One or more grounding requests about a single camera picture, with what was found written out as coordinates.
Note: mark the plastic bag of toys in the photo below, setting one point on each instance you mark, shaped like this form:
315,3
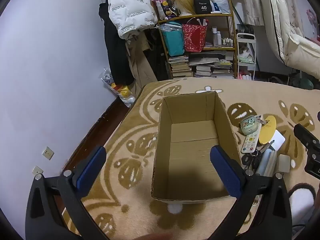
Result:
120,90

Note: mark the white rectangular device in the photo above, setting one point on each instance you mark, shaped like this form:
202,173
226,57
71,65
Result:
266,162

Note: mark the cardboard box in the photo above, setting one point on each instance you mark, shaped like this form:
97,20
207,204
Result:
190,155

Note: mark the white printed puffer jacket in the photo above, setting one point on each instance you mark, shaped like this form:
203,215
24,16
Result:
130,7

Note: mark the blonde wig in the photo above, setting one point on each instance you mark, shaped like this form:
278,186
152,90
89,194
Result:
185,2

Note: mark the small beige box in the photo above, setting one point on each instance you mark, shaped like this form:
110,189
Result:
283,163

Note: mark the row of small bottles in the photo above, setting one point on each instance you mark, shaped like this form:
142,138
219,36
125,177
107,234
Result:
220,38

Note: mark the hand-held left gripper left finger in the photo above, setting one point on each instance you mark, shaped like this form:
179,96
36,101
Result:
91,167

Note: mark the key bunch with cartoon charm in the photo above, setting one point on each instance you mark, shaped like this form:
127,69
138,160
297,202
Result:
250,160

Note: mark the beige hanging pants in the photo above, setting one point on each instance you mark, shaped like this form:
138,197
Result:
145,67

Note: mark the white remote control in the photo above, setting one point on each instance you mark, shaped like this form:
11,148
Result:
250,142

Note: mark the wall socket with slots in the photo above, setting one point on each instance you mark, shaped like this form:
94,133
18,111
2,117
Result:
48,153

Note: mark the white plug charger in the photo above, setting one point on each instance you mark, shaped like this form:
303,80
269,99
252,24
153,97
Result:
277,140

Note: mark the green cloth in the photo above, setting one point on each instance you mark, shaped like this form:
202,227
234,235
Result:
306,82

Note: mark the dark wooden bed frame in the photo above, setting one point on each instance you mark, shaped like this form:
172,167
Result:
100,132

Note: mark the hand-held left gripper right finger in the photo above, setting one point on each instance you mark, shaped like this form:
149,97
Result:
225,172

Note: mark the red patterned gift bag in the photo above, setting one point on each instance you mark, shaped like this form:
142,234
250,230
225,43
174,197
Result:
195,38

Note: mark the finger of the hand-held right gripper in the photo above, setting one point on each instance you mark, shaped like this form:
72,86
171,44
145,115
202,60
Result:
303,133

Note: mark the pale green earbuds case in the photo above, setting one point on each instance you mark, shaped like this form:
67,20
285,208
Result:
250,125

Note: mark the wooden shelf rack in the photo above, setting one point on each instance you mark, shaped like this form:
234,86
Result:
232,42

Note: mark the black printed box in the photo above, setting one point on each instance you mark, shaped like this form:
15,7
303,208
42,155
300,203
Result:
203,5

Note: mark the black and pink packet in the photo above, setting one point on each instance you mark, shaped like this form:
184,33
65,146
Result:
165,5

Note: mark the white duvet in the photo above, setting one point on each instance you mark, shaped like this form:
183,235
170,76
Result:
295,35

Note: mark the tall stack of books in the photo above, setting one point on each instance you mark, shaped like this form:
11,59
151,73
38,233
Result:
180,67

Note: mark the white trolley cart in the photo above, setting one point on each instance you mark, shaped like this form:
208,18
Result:
246,57

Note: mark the white and brown plush slipper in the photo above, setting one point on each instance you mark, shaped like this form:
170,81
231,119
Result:
301,200

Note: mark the black hanging garment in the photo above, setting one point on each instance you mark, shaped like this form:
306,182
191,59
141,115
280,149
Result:
117,55

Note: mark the teal bag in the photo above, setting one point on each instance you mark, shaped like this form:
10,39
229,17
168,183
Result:
173,41

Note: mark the wall socket with round hole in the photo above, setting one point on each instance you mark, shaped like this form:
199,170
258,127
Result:
37,170

